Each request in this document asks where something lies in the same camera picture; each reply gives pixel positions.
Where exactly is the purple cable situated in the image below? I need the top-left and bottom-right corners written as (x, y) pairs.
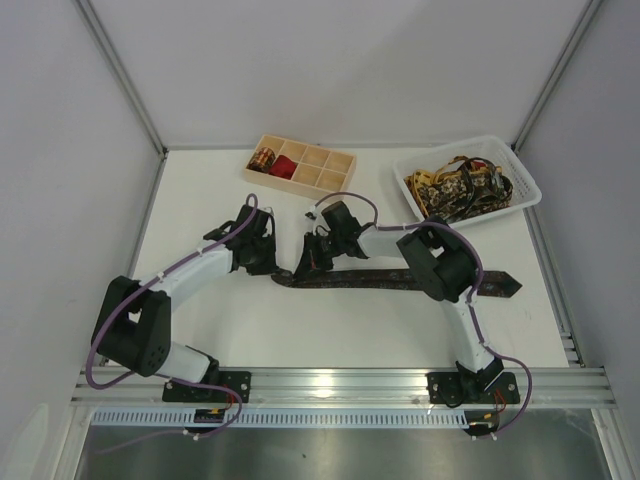
top-left (85, 193), bottom-right (244, 454)
top-left (312, 192), bottom-right (532, 444)

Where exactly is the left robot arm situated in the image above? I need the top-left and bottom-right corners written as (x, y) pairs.
top-left (85, 204), bottom-right (280, 389)

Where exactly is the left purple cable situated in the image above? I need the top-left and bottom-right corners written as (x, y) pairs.
top-left (85, 193), bottom-right (244, 454)

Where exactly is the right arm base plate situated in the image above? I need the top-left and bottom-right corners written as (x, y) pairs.
top-left (426, 370), bottom-right (521, 408)

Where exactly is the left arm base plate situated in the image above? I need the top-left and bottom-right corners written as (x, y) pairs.
top-left (162, 369), bottom-right (252, 404)

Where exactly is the left aluminium frame post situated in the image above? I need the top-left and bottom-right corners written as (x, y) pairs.
top-left (72, 0), bottom-right (168, 161)

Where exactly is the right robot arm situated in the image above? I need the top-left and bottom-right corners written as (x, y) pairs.
top-left (289, 201), bottom-right (504, 401)

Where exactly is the white slotted cable duct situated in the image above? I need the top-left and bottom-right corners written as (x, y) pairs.
top-left (91, 407), bottom-right (469, 429)

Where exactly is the rolled red tie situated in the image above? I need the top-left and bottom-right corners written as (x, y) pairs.
top-left (268, 155), bottom-right (298, 180)

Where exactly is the rolled brown patterned tie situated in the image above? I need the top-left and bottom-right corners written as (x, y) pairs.
top-left (247, 147), bottom-right (276, 173)

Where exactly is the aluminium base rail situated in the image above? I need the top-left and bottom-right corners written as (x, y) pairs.
top-left (71, 367), bottom-right (616, 409)

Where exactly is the white plastic basket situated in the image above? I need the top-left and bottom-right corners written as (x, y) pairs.
top-left (392, 135), bottom-right (542, 228)

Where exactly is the yellow patterned tie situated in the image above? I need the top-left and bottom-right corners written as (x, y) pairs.
top-left (404, 156), bottom-right (473, 215)

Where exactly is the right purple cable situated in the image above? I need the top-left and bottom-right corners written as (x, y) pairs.
top-left (312, 192), bottom-right (532, 444)

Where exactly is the aluminium frame post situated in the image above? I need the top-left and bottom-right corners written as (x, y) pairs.
top-left (72, 0), bottom-right (168, 161)
top-left (511, 0), bottom-right (606, 154)

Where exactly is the right aluminium frame post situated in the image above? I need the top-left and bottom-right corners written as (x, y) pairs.
top-left (511, 0), bottom-right (606, 154)

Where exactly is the brown blue-flowered tie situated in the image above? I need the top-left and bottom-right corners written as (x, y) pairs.
top-left (271, 269), bottom-right (523, 298)

